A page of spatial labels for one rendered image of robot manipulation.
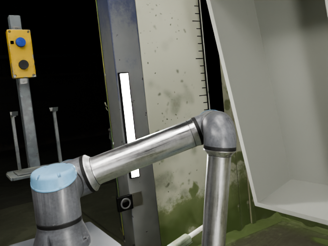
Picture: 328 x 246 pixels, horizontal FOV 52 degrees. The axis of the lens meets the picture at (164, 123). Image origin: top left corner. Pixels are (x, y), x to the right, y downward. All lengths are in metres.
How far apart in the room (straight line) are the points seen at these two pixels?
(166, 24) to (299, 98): 0.93
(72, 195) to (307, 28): 1.35
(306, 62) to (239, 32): 0.37
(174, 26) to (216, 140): 1.23
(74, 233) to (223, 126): 0.61
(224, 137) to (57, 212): 0.60
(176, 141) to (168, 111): 0.89
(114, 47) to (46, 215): 1.15
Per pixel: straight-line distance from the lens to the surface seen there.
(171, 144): 1.28
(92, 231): 1.35
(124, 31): 2.07
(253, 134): 1.92
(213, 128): 1.18
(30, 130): 2.05
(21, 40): 2.01
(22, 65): 1.99
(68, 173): 1.16
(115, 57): 2.01
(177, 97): 2.20
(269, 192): 2.07
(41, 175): 1.16
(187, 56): 2.28
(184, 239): 1.78
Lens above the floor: 1.12
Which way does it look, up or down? 5 degrees down
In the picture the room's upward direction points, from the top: 6 degrees counter-clockwise
